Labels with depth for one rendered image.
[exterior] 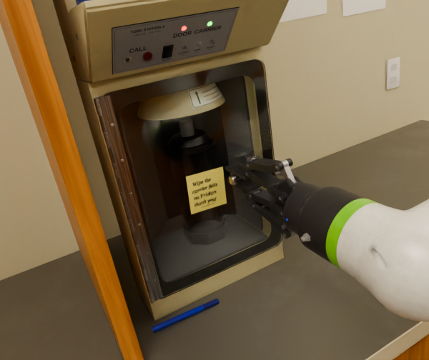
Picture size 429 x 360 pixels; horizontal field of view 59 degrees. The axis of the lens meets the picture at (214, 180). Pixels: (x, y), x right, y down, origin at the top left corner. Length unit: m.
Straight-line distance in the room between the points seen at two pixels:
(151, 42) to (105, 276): 0.35
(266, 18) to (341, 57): 0.85
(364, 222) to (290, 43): 0.96
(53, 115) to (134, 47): 0.14
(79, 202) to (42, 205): 0.55
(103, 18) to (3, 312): 0.72
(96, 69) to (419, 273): 0.47
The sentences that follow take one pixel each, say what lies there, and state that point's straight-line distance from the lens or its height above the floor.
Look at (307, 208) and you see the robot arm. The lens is 0.50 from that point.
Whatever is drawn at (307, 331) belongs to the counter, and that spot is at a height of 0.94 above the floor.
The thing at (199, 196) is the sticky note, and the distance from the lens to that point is 0.71.
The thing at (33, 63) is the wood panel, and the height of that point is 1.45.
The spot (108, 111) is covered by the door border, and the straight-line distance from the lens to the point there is 0.62.
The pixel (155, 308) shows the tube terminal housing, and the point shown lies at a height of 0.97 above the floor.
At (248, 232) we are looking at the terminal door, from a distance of 0.80.
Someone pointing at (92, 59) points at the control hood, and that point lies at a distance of 0.57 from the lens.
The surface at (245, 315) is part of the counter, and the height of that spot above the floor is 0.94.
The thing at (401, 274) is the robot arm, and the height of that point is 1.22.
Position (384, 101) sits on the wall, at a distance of 1.69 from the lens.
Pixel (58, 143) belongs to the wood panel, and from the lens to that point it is 0.54.
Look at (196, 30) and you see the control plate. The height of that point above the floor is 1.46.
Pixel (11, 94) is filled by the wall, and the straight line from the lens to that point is 1.05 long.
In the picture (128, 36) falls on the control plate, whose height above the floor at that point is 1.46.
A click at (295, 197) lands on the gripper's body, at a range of 0.53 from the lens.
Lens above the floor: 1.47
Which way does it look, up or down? 23 degrees down
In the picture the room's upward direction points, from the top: 10 degrees counter-clockwise
